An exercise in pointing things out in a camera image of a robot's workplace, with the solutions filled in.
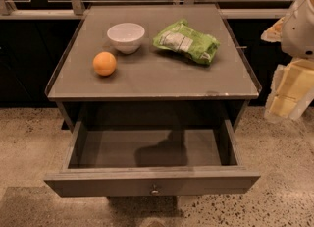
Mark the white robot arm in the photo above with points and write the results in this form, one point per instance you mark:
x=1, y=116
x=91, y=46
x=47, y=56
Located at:
x=298, y=9

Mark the grey drawer cabinet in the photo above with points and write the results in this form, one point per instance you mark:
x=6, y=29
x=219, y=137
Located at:
x=152, y=89

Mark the green snack bag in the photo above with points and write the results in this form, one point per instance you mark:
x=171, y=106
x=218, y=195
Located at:
x=180, y=38

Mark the orange fruit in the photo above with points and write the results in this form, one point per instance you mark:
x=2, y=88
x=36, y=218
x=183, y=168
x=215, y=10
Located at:
x=104, y=64

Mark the white ceramic bowl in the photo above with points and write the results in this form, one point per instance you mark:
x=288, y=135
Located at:
x=126, y=37

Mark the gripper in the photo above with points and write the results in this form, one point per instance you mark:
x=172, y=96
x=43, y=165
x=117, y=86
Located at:
x=299, y=29

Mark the grey top drawer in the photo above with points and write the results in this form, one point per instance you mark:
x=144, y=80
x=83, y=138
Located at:
x=164, y=162

